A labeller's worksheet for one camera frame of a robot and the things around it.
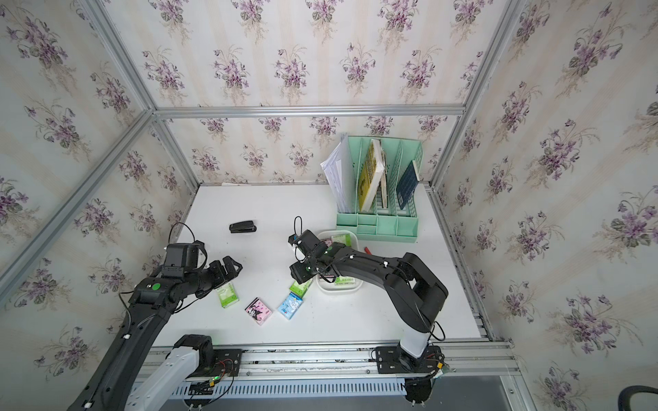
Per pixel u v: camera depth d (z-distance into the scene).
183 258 0.57
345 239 0.94
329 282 0.71
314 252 0.67
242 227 1.02
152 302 0.49
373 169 0.93
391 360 0.72
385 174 0.96
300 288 0.86
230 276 0.67
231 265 0.70
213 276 0.66
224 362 0.73
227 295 0.84
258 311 0.80
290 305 0.82
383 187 1.01
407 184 1.06
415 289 0.46
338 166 0.91
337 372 0.73
